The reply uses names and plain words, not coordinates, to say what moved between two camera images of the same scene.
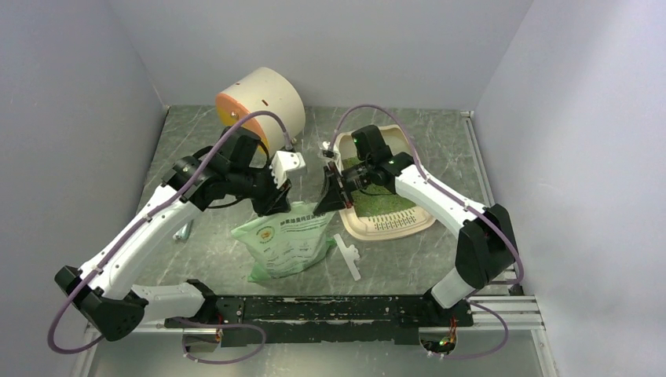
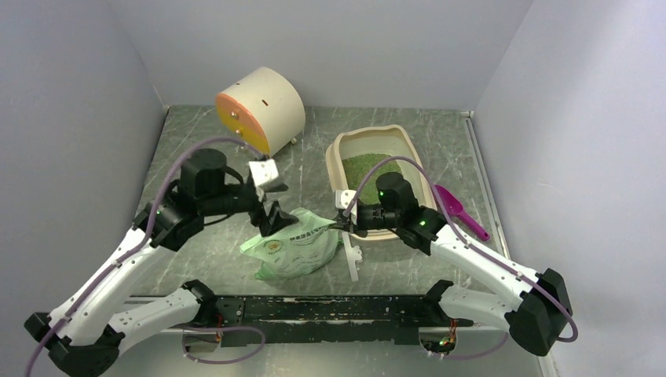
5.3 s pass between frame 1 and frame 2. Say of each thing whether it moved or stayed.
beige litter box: moved
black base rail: stayed
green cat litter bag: moved
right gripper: moved
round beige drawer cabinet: stayed
